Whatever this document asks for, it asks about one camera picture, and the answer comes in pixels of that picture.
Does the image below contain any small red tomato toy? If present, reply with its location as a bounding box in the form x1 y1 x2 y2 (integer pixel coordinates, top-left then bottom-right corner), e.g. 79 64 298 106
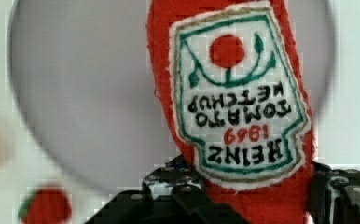
18 186 72 224

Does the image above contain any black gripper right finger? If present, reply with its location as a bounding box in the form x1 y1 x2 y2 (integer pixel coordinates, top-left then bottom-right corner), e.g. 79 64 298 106
308 162 360 224

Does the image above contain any red plush ketchup bottle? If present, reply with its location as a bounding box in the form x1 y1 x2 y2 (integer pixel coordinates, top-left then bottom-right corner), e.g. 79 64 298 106
147 0 314 224

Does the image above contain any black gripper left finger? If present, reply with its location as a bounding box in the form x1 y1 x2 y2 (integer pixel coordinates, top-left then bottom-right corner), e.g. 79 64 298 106
85 155 247 224

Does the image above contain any grey round plate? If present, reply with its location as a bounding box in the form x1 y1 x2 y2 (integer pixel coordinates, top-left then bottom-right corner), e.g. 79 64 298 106
7 0 338 194

